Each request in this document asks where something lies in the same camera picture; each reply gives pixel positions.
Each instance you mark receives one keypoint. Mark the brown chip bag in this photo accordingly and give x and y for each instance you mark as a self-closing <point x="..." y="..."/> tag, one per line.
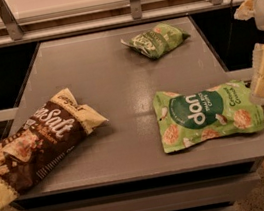
<point x="40" y="144"/>

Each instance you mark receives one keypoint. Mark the small green snack bag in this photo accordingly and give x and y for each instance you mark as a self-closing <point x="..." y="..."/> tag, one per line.
<point x="158" y="41"/>

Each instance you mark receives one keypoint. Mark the grey drawer cabinet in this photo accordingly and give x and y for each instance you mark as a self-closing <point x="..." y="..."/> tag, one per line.
<point x="122" y="165"/>

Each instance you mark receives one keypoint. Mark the green rice chip bag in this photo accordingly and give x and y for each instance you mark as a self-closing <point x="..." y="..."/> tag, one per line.
<point x="218" y="112"/>

